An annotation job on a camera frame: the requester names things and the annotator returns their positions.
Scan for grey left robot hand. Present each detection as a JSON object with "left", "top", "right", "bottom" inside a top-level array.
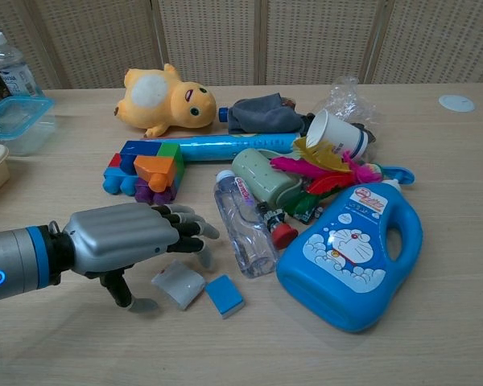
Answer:
[{"left": 47, "top": 203, "right": 221, "bottom": 314}]

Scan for grey white small block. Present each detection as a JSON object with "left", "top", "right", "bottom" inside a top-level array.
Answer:
[{"left": 151, "top": 259, "right": 207, "bottom": 311}]

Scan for colourful building block assembly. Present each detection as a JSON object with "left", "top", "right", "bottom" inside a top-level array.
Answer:
[{"left": 102, "top": 141, "right": 189, "bottom": 206}]

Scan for blue and white mahjong tile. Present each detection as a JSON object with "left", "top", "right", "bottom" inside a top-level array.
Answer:
[{"left": 204, "top": 274, "right": 246, "bottom": 320}]

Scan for clear empty plastic bottle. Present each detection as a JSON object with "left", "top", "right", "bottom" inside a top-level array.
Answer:
[{"left": 213, "top": 169, "right": 280, "bottom": 279}]

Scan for yellow plush toy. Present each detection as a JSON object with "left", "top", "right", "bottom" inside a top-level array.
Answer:
[{"left": 114, "top": 63, "right": 218, "bottom": 139}]

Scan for blue cylindrical tube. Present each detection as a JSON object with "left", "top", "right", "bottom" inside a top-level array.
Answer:
[{"left": 141, "top": 133, "right": 307, "bottom": 162}]

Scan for clear blue-lidded food container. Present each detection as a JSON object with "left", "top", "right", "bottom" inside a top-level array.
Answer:
[{"left": 0, "top": 96, "right": 58, "bottom": 157}]

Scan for red emergency stop button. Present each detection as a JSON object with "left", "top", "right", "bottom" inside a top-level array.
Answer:
[{"left": 256, "top": 200, "right": 299, "bottom": 251}]

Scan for grey cloth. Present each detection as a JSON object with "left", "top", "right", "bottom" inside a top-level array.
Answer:
[{"left": 227, "top": 92, "right": 316, "bottom": 136}]

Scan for white-capped water bottle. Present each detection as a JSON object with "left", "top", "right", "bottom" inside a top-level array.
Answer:
[{"left": 0, "top": 31, "right": 39, "bottom": 98}]

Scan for colourful feather shuttlecock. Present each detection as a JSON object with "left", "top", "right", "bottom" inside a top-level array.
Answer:
[{"left": 270, "top": 137, "right": 386, "bottom": 202}]

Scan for woven folding screen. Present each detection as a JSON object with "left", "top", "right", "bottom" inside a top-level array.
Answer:
[{"left": 0, "top": 0, "right": 483, "bottom": 90}]

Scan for blue Doraemon detergent jug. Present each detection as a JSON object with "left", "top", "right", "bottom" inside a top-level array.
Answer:
[{"left": 275, "top": 164, "right": 424, "bottom": 334}]

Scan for white paper cup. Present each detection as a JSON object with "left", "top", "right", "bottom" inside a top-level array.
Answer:
[{"left": 305, "top": 109, "right": 373, "bottom": 161}]

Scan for crumpled clear plastic bag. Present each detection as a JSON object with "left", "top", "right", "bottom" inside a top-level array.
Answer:
[{"left": 314, "top": 76, "right": 380, "bottom": 133}]

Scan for white table cable grommet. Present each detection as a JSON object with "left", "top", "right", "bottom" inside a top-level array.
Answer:
[{"left": 438, "top": 94, "right": 477, "bottom": 113}]

